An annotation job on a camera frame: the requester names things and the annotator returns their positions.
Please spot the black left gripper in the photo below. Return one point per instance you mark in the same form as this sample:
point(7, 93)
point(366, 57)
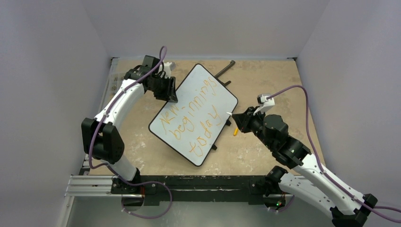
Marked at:
point(169, 94)

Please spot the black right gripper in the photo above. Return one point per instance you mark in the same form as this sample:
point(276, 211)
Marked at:
point(249, 120)

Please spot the white whiteboard black frame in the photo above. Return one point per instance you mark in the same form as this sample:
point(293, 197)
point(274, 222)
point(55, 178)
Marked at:
point(192, 125)

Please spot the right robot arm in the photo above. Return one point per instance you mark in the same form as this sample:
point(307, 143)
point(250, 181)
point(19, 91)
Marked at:
point(302, 174)

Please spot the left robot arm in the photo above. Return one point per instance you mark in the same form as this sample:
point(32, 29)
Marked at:
point(101, 138)

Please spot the clear plastic screw box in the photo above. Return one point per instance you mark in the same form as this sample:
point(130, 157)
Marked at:
point(115, 81)

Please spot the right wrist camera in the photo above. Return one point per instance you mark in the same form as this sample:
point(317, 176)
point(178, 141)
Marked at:
point(265, 103)

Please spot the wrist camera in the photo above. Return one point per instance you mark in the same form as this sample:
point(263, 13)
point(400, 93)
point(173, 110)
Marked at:
point(167, 67)
point(265, 103)

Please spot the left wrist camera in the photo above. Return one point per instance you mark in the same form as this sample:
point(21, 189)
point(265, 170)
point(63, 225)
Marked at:
point(167, 67)

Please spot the black metal crank handle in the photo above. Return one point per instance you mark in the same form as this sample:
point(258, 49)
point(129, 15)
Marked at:
point(224, 70)

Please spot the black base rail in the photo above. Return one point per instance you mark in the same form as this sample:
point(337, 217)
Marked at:
point(252, 189)

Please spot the aluminium frame rail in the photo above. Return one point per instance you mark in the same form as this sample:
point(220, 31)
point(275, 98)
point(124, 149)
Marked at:
point(100, 186)

